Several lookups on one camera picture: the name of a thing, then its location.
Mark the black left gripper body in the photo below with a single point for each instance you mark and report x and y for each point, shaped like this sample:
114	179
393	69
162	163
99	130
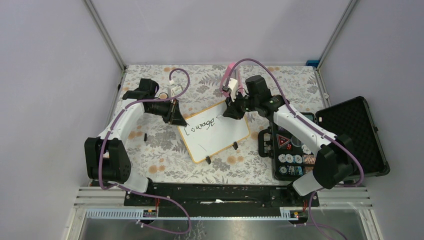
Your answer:
165	109

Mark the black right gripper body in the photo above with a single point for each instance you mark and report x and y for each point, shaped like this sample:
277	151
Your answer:
242	105

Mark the yellow framed whiteboard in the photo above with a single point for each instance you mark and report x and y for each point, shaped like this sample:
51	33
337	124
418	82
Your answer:
205	135

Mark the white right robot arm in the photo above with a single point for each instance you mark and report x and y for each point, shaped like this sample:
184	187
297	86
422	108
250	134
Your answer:
334	160

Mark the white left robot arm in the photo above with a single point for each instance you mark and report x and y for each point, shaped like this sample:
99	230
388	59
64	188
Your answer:
106	157

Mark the floral table mat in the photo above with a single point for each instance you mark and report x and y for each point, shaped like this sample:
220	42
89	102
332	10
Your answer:
164	156

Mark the triangular all-in button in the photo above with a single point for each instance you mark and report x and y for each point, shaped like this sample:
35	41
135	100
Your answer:
282	140

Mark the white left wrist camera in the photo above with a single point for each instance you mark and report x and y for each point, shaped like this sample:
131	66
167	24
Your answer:
174	90

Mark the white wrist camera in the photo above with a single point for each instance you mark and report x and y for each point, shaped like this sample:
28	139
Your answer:
229	90
174	90

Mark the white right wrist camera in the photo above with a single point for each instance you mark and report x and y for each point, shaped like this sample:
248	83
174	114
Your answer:
229	90

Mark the blue corner bracket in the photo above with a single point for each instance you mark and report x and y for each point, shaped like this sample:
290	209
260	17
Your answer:
312	63

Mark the black mounting base plate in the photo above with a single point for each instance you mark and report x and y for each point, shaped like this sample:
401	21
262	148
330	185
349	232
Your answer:
220	200

